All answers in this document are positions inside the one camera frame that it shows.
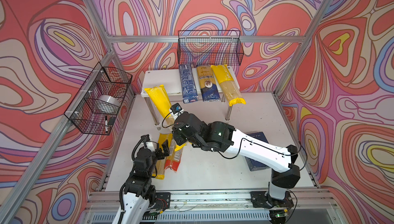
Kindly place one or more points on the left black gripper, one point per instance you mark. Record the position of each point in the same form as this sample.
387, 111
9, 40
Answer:
160, 155

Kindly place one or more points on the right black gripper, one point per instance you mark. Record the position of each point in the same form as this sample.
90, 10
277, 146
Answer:
176, 132

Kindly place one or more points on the red spaghetti bag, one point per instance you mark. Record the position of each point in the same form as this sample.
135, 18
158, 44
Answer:
174, 159

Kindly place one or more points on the blue spaghetti box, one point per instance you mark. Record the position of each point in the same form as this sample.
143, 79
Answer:
189, 90

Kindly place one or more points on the dark blue spaghetti bag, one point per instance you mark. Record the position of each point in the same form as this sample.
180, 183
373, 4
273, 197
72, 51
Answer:
207, 84

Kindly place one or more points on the yellow spaghetti bag long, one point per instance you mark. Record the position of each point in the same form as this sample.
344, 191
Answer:
158, 96

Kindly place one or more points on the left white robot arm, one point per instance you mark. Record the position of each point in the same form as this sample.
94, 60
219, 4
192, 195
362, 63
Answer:
138, 196

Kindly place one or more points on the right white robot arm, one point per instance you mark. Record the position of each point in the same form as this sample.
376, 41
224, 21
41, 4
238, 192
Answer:
223, 138

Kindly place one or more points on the white shelf with metal legs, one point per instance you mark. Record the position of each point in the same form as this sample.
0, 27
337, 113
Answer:
172, 84

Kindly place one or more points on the blue Barilla pasta box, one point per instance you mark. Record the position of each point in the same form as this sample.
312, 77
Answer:
253, 164

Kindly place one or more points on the black marker pen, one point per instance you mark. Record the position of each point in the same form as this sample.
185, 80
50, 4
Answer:
106, 125

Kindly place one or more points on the silver tape roll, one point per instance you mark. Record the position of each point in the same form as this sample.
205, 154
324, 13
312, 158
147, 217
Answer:
110, 100

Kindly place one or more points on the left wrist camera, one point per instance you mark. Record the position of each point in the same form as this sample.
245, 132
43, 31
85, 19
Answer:
148, 144

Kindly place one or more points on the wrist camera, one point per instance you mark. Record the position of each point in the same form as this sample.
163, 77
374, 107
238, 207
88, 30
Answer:
176, 110
148, 144

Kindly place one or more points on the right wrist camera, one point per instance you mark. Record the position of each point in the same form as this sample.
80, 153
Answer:
176, 110

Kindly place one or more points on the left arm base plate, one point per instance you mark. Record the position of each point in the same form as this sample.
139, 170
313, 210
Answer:
162, 202

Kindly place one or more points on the black wire basket left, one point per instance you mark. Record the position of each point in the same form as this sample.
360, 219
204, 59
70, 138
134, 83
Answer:
88, 113

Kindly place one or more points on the black wire basket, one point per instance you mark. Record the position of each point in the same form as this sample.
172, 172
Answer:
210, 47
88, 113

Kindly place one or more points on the black wire basket back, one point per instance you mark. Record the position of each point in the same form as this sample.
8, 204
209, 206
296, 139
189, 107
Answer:
210, 47

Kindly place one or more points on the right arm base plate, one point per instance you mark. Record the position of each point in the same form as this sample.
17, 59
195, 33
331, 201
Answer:
261, 199

